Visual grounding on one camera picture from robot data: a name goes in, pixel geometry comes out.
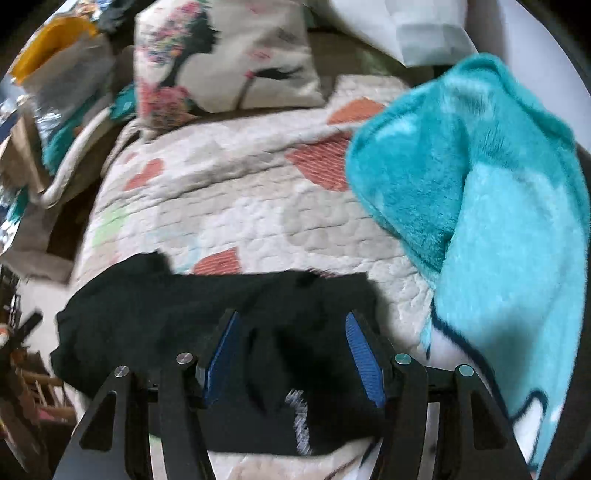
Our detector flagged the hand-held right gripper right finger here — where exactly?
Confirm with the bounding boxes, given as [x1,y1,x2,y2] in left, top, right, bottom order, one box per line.
[345,311,532,480]

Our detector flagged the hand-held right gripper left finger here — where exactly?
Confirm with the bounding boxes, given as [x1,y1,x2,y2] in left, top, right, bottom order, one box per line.
[53,309,252,480]

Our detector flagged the black pants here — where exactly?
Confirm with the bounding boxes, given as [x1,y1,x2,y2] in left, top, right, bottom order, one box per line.
[50,251,393,457]

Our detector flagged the heart-patterned quilt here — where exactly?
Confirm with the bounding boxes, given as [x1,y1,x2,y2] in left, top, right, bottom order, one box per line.
[69,74,444,480]

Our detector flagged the wooden chair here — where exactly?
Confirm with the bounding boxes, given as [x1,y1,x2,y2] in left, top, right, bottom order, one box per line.
[0,314,79,425]

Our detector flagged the teal fleece blanket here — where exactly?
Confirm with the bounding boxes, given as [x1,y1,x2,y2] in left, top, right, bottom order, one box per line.
[345,53,591,480]

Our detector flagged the cream chair pad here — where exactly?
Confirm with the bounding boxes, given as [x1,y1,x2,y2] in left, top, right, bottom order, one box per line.
[39,106,139,208]

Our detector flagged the teal cloth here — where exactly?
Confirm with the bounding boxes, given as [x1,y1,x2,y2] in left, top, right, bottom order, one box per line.
[41,83,137,167]

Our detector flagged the printed silhouette cushion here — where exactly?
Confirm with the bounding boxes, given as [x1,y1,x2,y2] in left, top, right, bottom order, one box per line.
[133,0,326,134]

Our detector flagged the clear plastic bag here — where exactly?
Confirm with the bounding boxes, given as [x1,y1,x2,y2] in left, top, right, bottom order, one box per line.
[23,34,116,139]

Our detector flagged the white paper bag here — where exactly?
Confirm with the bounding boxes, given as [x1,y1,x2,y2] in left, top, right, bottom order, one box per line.
[307,0,481,68]

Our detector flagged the yellow bag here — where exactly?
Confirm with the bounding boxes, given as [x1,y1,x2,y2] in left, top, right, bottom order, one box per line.
[10,17,100,86]

